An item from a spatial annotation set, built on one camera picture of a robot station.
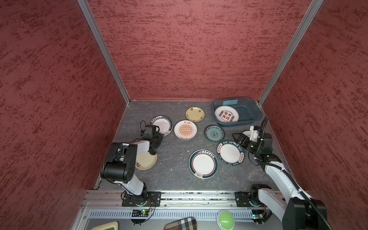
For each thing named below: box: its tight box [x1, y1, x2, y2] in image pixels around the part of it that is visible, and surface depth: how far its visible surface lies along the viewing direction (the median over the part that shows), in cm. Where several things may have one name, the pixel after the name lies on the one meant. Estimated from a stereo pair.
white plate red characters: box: [214, 105, 240, 124], surface depth 115 cm
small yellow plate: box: [184, 106, 206, 123], surface depth 113 cm
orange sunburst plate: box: [173, 119, 198, 141], surface depth 105 cm
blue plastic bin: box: [210, 96, 263, 127], surface depth 116 cm
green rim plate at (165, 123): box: [149, 115, 174, 137], surface depth 108 cm
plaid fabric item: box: [163, 216, 198, 230], surface depth 66 cm
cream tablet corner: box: [90, 221, 119, 230], surface depth 67 cm
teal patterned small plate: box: [204, 125, 225, 143], surface depth 102 cm
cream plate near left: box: [135, 151, 158, 171], surface depth 87 cm
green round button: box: [216, 208, 236, 230], surface depth 69 cm
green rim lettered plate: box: [217, 139, 245, 167], surface depth 93 cm
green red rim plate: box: [188, 149, 219, 180], surface depth 89 cm
